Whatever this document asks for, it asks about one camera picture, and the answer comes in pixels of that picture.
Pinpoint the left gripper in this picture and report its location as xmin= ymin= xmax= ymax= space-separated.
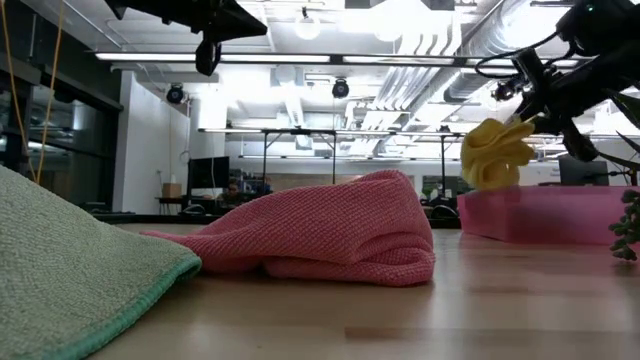
xmin=194 ymin=0 xmax=269 ymax=77

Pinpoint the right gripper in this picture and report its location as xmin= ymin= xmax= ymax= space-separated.
xmin=512 ymin=47 xmax=640 ymax=162

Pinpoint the yellow microfiber towel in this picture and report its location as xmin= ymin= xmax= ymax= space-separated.
xmin=459 ymin=117 xmax=537 ymax=192

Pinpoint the pink plastic bin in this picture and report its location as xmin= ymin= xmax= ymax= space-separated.
xmin=457 ymin=185 xmax=640 ymax=246

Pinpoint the pink microfiber towel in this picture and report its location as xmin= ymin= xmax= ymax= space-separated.
xmin=142 ymin=169 xmax=437 ymax=288

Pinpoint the green towel with white label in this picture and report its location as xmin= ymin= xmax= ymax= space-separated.
xmin=0 ymin=164 xmax=204 ymax=360

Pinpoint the black computer monitor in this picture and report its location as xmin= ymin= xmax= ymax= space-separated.
xmin=558 ymin=154 xmax=611 ymax=187
xmin=188 ymin=156 xmax=231 ymax=190

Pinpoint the potted succulent plant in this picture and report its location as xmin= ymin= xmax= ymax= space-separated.
xmin=587 ymin=89 xmax=640 ymax=262

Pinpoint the black ceiling camera rig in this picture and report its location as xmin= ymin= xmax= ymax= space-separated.
xmin=491 ymin=79 xmax=519 ymax=102

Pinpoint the white ring ceiling lamp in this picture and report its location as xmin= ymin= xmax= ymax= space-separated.
xmin=293 ymin=13 xmax=322 ymax=41

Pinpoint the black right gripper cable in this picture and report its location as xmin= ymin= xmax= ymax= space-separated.
xmin=473 ymin=30 xmax=576 ymax=81

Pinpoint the black workstation frame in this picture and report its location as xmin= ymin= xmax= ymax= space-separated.
xmin=438 ymin=132 xmax=466 ymax=199
xmin=259 ymin=127 xmax=339 ymax=186

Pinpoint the thin yellow cord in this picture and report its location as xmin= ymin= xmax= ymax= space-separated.
xmin=0 ymin=0 xmax=66 ymax=185

